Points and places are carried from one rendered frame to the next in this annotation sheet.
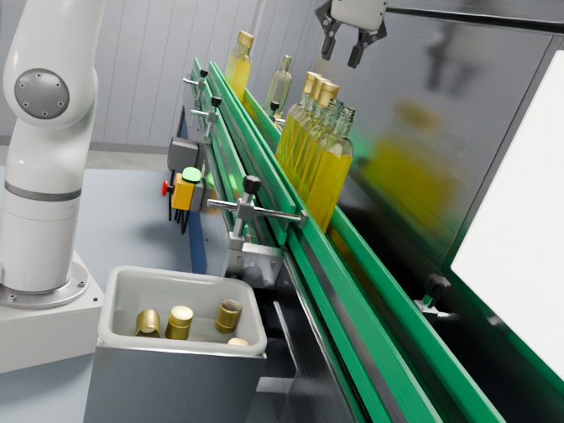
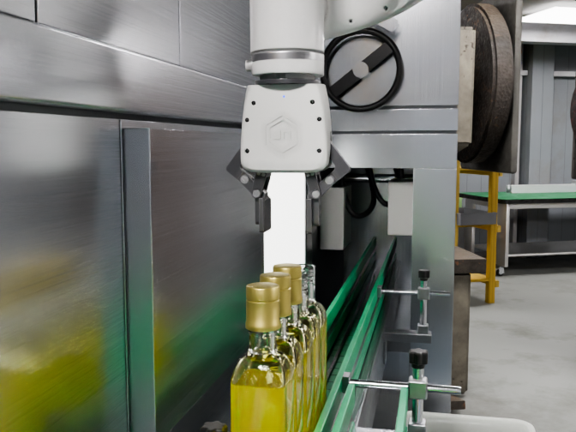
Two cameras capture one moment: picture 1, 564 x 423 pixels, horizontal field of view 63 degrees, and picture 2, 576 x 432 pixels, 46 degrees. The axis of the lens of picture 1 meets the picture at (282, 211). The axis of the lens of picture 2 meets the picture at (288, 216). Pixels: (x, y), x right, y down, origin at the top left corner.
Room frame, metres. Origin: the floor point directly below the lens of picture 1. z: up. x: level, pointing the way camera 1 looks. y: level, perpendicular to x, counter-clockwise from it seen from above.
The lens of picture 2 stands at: (1.60, 0.40, 1.47)
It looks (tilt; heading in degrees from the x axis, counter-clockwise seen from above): 6 degrees down; 212
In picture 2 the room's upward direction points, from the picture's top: straight up
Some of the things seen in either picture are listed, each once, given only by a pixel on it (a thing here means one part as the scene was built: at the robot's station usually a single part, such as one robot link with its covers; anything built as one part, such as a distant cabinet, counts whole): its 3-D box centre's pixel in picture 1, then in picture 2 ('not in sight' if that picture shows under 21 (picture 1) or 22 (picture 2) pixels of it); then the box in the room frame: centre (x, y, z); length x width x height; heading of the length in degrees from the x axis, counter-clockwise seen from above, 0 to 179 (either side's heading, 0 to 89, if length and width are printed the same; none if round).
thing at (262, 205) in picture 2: (362, 51); (255, 202); (0.94, -0.05, 1.40); 0.03 x 0.03 x 0.07; 19
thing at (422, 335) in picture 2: not in sight; (412, 316); (0.10, -0.18, 1.07); 0.17 x 0.05 x 0.23; 110
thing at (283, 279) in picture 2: (320, 89); (275, 294); (0.98, 0.00, 1.31); 0.04 x 0.04 x 0.04
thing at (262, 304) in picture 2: (311, 84); (262, 306); (1.03, 0.02, 1.31); 0.04 x 0.04 x 0.04
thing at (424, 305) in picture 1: (431, 322); not in sight; (0.54, -0.23, 1.11); 0.07 x 0.04 x 0.13; 110
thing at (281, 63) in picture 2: not in sight; (285, 68); (0.92, -0.02, 1.56); 0.09 x 0.08 x 0.03; 109
